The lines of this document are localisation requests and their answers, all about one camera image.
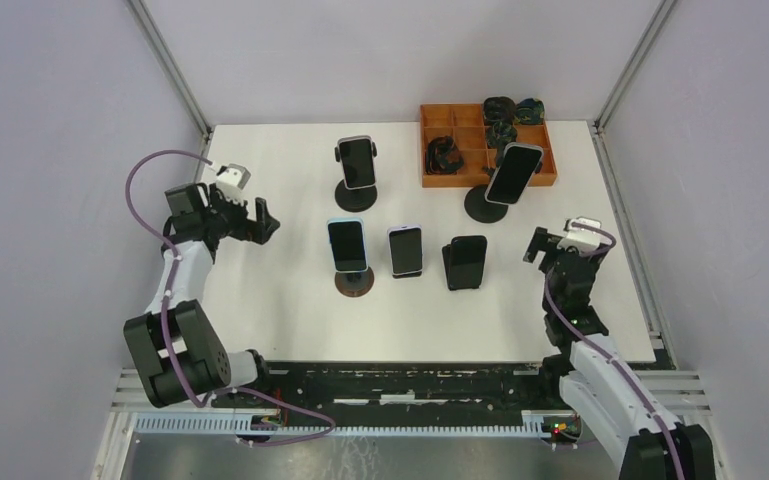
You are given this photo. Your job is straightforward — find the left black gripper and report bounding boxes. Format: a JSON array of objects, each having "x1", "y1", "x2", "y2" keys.
[{"x1": 202, "y1": 184, "x2": 279, "y2": 245}]

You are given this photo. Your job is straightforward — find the light blue case phone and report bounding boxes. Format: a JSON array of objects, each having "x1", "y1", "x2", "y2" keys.
[{"x1": 327, "y1": 218, "x2": 369, "y2": 274}]

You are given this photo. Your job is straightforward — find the lavender case phone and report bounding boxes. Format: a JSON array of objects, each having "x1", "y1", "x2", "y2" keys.
[{"x1": 387, "y1": 225, "x2": 424, "y2": 275}]

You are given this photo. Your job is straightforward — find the black small phone stand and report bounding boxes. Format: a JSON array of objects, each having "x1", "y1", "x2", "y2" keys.
[{"x1": 392, "y1": 270, "x2": 423, "y2": 279}]

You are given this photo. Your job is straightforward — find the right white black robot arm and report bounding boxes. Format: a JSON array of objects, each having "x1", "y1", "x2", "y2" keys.
[{"x1": 523, "y1": 217, "x2": 716, "y2": 479}]

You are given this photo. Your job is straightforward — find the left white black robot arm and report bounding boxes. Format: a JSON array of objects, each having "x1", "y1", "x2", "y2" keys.
[{"x1": 123, "y1": 183, "x2": 281, "y2": 408}]

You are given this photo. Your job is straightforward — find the black phone on stand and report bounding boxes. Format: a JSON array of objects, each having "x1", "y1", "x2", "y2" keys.
[{"x1": 447, "y1": 235, "x2": 488, "y2": 291}]

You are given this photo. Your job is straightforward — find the black round stand right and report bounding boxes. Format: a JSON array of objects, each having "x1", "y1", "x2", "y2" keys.
[{"x1": 464, "y1": 184, "x2": 509, "y2": 224}]

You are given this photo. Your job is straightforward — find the black round stand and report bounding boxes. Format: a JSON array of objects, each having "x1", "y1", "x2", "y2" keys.
[
  {"x1": 464, "y1": 184, "x2": 509, "y2": 224},
  {"x1": 334, "y1": 146, "x2": 378, "y2": 213}
]

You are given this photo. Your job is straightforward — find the pink case phone tilted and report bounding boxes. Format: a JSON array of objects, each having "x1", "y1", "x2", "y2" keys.
[{"x1": 484, "y1": 142, "x2": 544, "y2": 205}]

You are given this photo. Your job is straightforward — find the black wedge phone stand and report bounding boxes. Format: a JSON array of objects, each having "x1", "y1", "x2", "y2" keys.
[{"x1": 442, "y1": 244, "x2": 484, "y2": 291}]

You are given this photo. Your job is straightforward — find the black round stand rear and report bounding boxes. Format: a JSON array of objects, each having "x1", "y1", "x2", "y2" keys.
[{"x1": 334, "y1": 146, "x2": 378, "y2": 213}]

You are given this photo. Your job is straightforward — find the grey case phone rear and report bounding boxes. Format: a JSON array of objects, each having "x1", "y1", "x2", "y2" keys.
[{"x1": 335, "y1": 135, "x2": 377, "y2": 190}]

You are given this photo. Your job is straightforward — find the orange compartment tray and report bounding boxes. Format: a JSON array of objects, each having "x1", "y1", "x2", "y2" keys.
[{"x1": 419, "y1": 104, "x2": 558, "y2": 188}]

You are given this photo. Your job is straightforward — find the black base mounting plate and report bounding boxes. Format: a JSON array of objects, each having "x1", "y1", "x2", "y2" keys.
[{"x1": 211, "y1": 360, "x2": 605, "y2": 429}]

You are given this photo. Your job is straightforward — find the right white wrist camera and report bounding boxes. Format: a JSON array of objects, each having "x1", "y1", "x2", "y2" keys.
[{"x1": 557, "y1": 217, "x2": 602, "y2": 253}]

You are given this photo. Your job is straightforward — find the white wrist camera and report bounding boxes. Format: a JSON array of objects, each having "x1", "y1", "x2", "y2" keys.
[
  {"x1": 215, "y1": 164, "x2": 251, "y2": 197},
  {"x1": 557, "y1": 217, "x2": 602, "y2": 253}
]

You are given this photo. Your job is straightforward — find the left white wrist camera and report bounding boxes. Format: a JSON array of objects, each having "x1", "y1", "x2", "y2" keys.
[{"x1": 215, "y1": 164, "x2": 251, "y2": 197}]

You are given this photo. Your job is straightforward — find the black strap in tray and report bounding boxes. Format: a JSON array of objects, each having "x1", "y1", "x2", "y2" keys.
[{"x1": 424, "y1": 135, "x2": 465, "y2": 176}]

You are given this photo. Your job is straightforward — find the dark green strap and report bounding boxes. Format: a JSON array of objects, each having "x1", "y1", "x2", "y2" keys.
[{"x1": 513, "y1": 97, "x2": 547, "y2": 127}]

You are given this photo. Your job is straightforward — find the black strap top tray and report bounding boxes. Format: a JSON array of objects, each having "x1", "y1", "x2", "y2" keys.
[{"x1": 482, "y1": 95, "x2": 518, "y2": 127}]

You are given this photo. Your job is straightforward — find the white cable duct rail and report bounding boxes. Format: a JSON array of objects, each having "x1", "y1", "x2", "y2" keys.
[{"x1": 133, "y1": 411, "x2": 584, "y2": 439}]

